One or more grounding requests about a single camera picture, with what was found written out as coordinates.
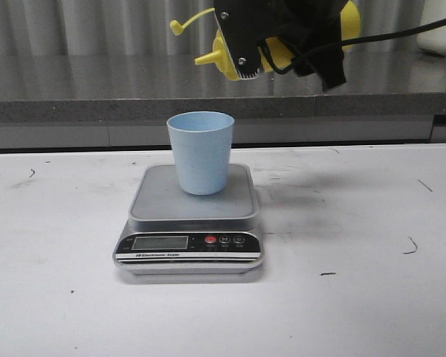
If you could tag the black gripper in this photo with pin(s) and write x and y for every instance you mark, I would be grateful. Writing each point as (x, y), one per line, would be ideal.
(251, 34)

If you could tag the silver digital kitchen scale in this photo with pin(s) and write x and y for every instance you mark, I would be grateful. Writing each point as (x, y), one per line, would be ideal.
(169, 231)

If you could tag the light blue plastic cup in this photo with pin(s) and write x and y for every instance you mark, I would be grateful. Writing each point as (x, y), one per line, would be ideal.
(201, 143)

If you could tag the yellow squeeze bottle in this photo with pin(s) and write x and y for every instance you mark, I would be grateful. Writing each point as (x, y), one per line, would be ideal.
(350, 28)

